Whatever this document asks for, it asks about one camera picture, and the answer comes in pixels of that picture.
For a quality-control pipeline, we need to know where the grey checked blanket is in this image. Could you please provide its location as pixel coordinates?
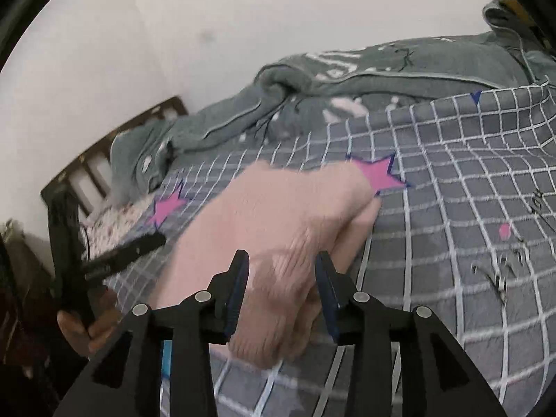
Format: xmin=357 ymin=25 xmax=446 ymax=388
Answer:
xmin=104 ymin=84 xmax=556 ymax=417

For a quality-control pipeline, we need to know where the person's left hand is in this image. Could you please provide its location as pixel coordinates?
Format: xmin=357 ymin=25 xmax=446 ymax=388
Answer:
xmin=58 ymin=288 xmax=123 ymax=355

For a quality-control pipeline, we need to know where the dark wooden headboard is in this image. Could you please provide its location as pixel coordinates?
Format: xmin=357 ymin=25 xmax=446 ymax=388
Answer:
xmin=40 ymin=96 xmax=189 ymax=235

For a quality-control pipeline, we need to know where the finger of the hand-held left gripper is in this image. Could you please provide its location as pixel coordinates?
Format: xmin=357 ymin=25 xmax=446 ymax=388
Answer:
xmin=83 ymin=231 xmax=167 ymax=284

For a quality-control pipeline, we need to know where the pink knitted garment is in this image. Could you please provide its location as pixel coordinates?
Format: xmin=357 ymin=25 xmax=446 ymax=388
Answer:
xmin=150 ymin=161 xmax=383 ymax=368

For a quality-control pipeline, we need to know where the grey-green printed quilt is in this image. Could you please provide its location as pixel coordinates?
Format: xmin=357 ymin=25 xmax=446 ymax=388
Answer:
xmin=108 ymin=0 xmax=556 ymax=203

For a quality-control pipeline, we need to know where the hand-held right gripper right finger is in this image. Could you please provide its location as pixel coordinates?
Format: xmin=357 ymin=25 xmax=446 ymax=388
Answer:
xmin=315 ymin=250 xmax=509 ymax=417

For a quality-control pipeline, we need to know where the floral bed sheet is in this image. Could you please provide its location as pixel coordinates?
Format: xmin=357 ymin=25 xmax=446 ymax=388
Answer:
xmin=80 ymin=202 xmax=150 ymax=265

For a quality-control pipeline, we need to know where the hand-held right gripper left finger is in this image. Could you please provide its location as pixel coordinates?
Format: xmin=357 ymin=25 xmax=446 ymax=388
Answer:
xmin=52 ymin=249 xmax=251 ymax=417

